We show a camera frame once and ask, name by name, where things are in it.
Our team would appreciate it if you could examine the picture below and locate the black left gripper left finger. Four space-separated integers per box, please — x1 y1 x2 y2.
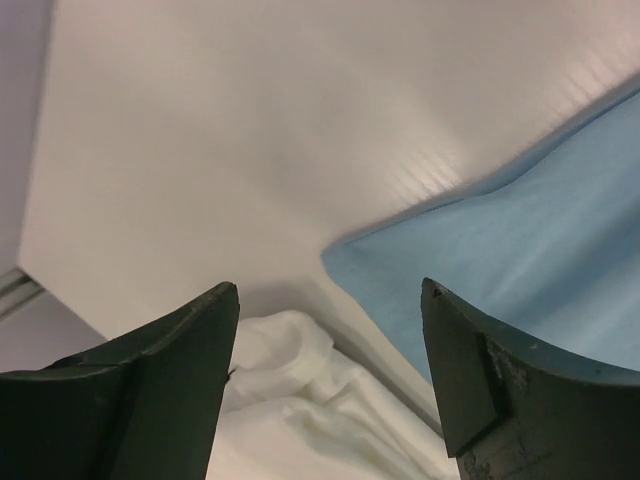
1 282 239 480

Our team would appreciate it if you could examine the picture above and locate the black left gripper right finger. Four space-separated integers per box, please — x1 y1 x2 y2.
421 278 639 479

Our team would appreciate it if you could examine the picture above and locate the light blue t shirt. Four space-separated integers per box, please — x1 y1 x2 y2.
321 83 639 378

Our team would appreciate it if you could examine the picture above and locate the white folded printed t shirt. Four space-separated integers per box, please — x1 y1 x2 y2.
207 311 459 480

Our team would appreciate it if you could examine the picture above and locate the aluminium frame rail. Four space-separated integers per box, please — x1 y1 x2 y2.
0 269 43 320

